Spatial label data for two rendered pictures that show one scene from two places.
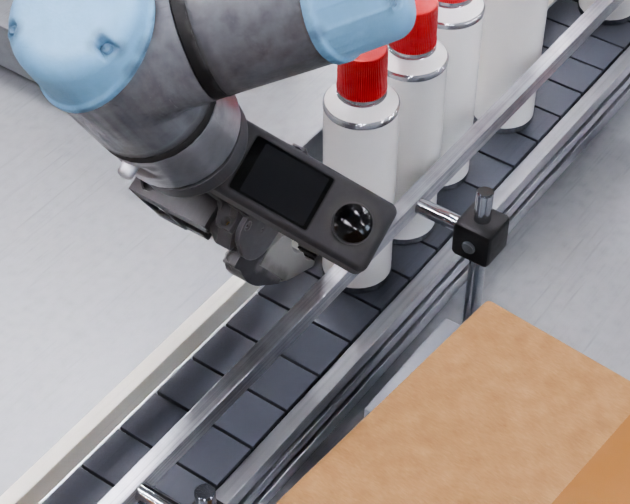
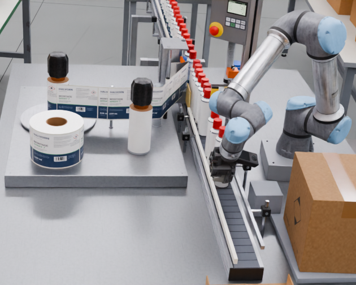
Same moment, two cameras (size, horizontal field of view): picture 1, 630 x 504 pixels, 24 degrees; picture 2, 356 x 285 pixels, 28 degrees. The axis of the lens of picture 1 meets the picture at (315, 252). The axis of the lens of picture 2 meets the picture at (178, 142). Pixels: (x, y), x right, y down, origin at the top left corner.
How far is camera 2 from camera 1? 1.90 m
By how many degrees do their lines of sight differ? 39
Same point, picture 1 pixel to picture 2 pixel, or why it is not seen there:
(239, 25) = (257, 121)
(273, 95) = (170, 167)
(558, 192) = not seen: hidden behind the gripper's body
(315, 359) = (233, 198)
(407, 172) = not seen: hidden behind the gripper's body
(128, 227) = (165, 201)
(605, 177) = not seen: hidden behind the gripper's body
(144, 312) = (187, 210)
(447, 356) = (299, 158)
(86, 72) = (247, 133)
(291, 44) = (263, 122)
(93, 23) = (245, 126)
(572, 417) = (318, 157)
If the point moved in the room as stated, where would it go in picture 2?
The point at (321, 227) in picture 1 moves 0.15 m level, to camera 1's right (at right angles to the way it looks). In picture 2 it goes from (251, 159) to (279, 147)
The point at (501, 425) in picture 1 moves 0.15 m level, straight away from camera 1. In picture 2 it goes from (313, 161) to (285, 141)
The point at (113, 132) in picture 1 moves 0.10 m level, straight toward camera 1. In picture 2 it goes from (241, 146) to (268, 156)
